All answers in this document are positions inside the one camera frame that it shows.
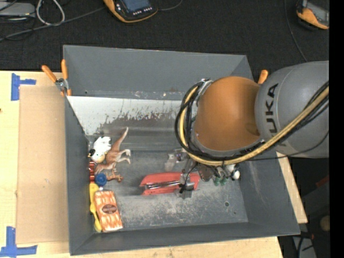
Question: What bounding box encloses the yellow plastic toy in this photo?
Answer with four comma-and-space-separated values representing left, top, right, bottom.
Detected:
89, 182, 103, 233

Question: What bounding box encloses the orange and white packet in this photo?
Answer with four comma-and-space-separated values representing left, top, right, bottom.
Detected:
94, 190, 124, 232

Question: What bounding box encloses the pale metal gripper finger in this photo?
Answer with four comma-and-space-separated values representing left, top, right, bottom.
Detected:
180, 170, 192, 185
177, 182, 196, 200

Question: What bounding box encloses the white toy dog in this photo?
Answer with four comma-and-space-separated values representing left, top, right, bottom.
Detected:
89, 136, 112, 164

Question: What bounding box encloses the blue round toy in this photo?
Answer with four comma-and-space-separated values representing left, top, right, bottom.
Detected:
95, 173, 108, 187

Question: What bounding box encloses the red stapler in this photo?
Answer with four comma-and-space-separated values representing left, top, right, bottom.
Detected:
139, 171, 201, 196

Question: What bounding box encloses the brown toy dinosaur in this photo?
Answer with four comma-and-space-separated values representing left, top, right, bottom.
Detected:
94, 126, 132, 176

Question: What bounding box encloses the brown cardboard board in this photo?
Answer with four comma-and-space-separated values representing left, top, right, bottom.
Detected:
15, 84, 70, 245

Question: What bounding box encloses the grey metal bin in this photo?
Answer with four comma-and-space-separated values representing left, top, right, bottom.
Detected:
62, 45, 302, 256

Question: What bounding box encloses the red ribbed toy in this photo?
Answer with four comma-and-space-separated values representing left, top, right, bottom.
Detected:
87, 161, 96, 183

